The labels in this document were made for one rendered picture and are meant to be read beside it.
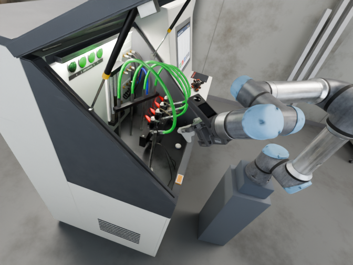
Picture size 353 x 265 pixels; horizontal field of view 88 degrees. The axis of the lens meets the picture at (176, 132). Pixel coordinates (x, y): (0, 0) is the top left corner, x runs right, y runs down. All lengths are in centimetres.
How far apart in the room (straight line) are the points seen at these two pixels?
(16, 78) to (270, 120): 75
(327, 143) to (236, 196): 57
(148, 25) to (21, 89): 73
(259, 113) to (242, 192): 87
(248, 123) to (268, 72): 311
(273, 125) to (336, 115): 45
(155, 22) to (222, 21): 206
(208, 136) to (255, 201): 76
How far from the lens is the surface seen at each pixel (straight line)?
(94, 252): 180
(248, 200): 125
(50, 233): 193
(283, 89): 66
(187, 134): 63
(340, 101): 84
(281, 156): 106
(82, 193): 118
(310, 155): 95
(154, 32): 121
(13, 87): 83
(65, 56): 75
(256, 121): 40
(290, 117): 51
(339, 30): 328
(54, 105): 74
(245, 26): 321
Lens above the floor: 173
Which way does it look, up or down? 42 degrees down
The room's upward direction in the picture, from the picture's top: 15 degrees clockwise
